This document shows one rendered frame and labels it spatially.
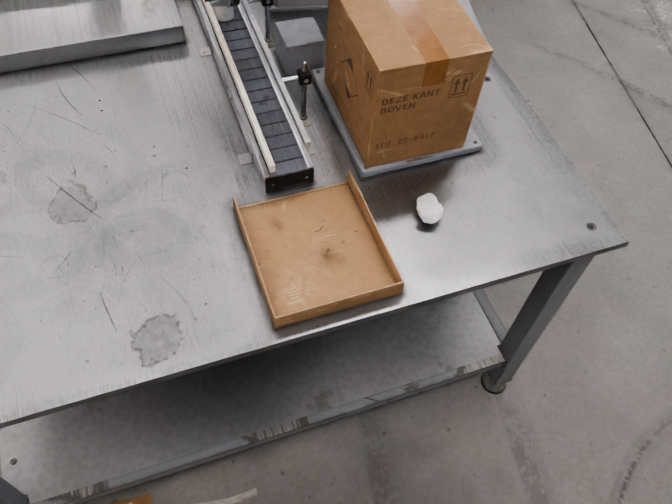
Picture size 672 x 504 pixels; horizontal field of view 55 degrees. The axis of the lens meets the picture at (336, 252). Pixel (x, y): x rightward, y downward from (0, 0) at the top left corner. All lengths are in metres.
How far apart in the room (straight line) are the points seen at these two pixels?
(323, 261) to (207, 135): 0.44
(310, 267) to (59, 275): 0.49
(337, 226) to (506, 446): 1.02
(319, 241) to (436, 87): 0.39
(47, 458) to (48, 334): 0.63
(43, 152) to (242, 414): 0.83
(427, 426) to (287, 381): 0.48
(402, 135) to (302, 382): 0.78
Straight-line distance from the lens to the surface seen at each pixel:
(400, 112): 1.36
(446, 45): 1.35
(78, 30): 1.80
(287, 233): 1.34
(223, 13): 1.75
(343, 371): 1.86
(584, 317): 2.41
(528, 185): 1.53
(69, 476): 1.85
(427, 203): 1.39
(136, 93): 1.67
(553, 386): 2.24
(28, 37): 1.82
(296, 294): 1.26
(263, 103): 1.54
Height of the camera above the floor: 1.91
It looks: 55 degrees down
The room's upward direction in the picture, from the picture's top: 6 degrees clockwise
